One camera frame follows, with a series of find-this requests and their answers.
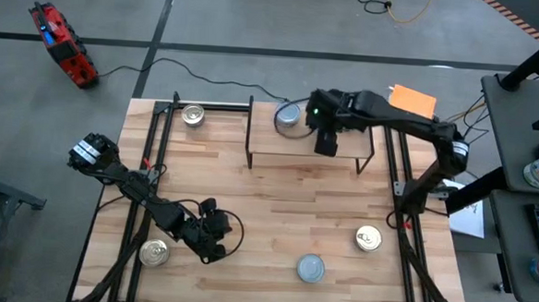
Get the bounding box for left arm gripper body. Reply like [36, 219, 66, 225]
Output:
[178, 196, 234, 265]

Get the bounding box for black aluminium table frame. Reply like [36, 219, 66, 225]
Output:
[65, 84, 481, 302]

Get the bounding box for yellow floor cable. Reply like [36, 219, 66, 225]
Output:
[386, 0, 435, 27]

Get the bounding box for black stand base bar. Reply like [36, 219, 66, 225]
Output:
[444, 163, 509, 218]

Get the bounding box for black slanted pole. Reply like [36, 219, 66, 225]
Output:
[498, 19, 539, 92]

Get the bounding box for gold-lid blue red can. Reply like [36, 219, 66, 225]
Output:
[353, 223, 385, 254]
[180, 102, 207, 129]
[137, 236, 173, 270]

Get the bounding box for grey metal stand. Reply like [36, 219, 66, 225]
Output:
[0, 157, 49, 302]

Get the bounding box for orange paper folder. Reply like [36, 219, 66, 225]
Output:
[388, 83, 439, 120]

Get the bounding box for black coiled floor cable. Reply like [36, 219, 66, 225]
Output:
[354, 0, 394, 16]

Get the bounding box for wooden shelf black legs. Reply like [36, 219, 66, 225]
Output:
[244, 93, 378, 176]

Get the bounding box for white paper sheet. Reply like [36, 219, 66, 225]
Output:
[439, 177, 489, 240]

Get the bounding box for grey side table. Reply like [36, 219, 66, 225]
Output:
[483, 188, 539, 302]
[473, 72, 539, 194]

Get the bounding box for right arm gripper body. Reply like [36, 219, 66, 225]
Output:
[304, 87, 355, 159]

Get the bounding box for red black power device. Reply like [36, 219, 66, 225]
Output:
[24, 0, 104, 91]

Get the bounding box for yellow cable beside table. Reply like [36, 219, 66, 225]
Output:
[444, 98, 488, 127]

